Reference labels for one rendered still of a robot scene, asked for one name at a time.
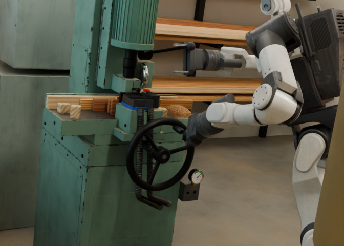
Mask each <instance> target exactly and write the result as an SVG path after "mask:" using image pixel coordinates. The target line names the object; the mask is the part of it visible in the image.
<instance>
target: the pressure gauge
mask: <svg viewBox="0 0 344 246"><path fill-rule="evenodd" d="M197 177H198V178H197ZM203 178H204V173H203V172H202V171H201V170H199V169H196V168H195V169H192V170H191V171H190V172H189V175H188V179H189V180H190V181H191V186H192V187H194V186H195V184H199V183H200V182H201V181H202V180H203Z"/></svg>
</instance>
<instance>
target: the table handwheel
mask: <svg viewBox="0 0 344 246"><path fill-rule="evenodd" d="M162 125H170V126H174V125H175V126H179V127H181V128H183V129H184V131H185V130H186V129H187V126H186V125H185V124H184V123H182V122H180V121H179V120H177V119H174V118H169V117H164V118H157V119H154V120H152V121H150V122H148V123H146V124H145V125H144V126H142V127H141V128H140V129H139V130H138V131H137V133H136V134H135V135H134V137H133V138H132V140H131V142H130V144H129V146H128V149H127V154H126V167H127V171H128V174H129V176H130V178H131V179H132V181H133V182H134V183H135V184H136V185H137V186H139V187H141V188H142V189H145V190H148V191H162V190H165V189H168V188H170V187H172V186H174V185H175V184H176V183H178V182H179V181H180V180H181V179H182V178H183V177H184V176H185V174H186V173H187V171H188V170H189V168H190V166H191V163H192V160H193V157H194V152H195V147H191V146H189V145H188V143H187V145H185V146H182V147H179V148H175V149H172V150H168V149H166V148H165V147H163V146H157V145H156V144H155V142H154V141H153V140H152V138H151V137H150V136H149V134H148V131H150V130H151V129H153V128H155V127H158V126H162ZM143 136H145V138H146V139H147V140H148V141H149V143H150V144H151V145H152V147H151V149H150V153H151V154H152V157H153V159H154V160H155V161H156V163H155V166H154V169H153V171H152V174H151V176H150V178H149V181H148V182H145V181H144V180H142V179H141V178H140V177H139V176H138V174H137V173H136V170H135V167H134V154H135V150H136V147H137V145H138V143H139V141H140V140H141V138H142V137H143ZM143 149H145V150H147V141H143ZM184 150H187V155H186V159H185V162H184V164H183V166H182V168H181V169H180V171H179V172H178V173H177V174H176V175H175V176H174V177H172V178H171V179H169V180H168V181H165V182H163V183H158V184H153V180H154V178H155V174H156V172H157V170H158V167H159V165H160V164H165V163H167V162H168V161H169V159H170V155H171V154H174V153H177V152H180V151H184Z"/></svg>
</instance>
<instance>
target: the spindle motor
mask: <svg viewBox="0 0 344 246"><path fill-rule="evenodd" d="M158 3H159V0H115V6H114V17H113V27H112V37H111V45H113V46H115V47H117V48H121V49H127V50H135V51H148V50H153V47H154V38H155V29H156V21H157V12H158Z"/></svg>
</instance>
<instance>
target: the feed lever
mask: <svg viewBox="0 0 344 246"><path fill-rule="evenodd" d="M195 48H196V45H195V43H194V42H189V43H188V44H187V45H185V46H178V47H172V48H166V49H160V50H154V51H153V50H148V51H138V53H137V55H138V58H139V59H140V60H151V59H152V56H153V54H155V53H162V52H168V51H175V50H182V49H188V50H190V51H192V50H194V49H195Z"/></svg>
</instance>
